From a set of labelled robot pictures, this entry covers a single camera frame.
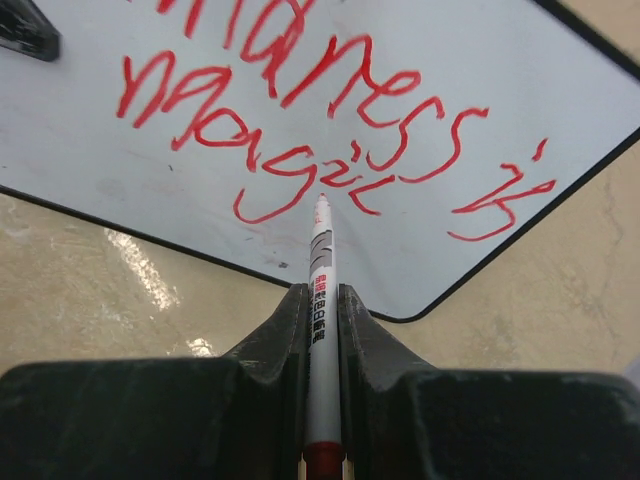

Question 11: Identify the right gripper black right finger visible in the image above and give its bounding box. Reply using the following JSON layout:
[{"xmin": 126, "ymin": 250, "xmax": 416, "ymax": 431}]
[{"xmin": 338, "ymin": 285, "xmax": 639, "ymax": 479}]

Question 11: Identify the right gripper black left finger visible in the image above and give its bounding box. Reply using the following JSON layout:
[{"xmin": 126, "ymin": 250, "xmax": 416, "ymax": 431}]
[{"xmin": 1, "ymin": 284, "xmax": 308, "ymax": 479}]

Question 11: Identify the white whiteboard black frame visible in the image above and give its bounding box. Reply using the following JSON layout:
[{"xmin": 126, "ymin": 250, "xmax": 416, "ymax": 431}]
[{"xmin": 1, "ymin": 1, "xmax": 639, "ymax": 322}]

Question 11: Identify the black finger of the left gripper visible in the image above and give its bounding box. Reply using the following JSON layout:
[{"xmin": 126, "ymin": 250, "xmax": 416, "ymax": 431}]
[{"xmin": 0, "ymin": 0, "xmax": 61, "ymax": 62}]

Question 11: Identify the red capped whiteboard marker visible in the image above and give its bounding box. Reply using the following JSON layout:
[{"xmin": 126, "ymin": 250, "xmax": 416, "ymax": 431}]
[{"xmin": 303, "ymin": 193, "xmax": 345, "ymax": 479}]

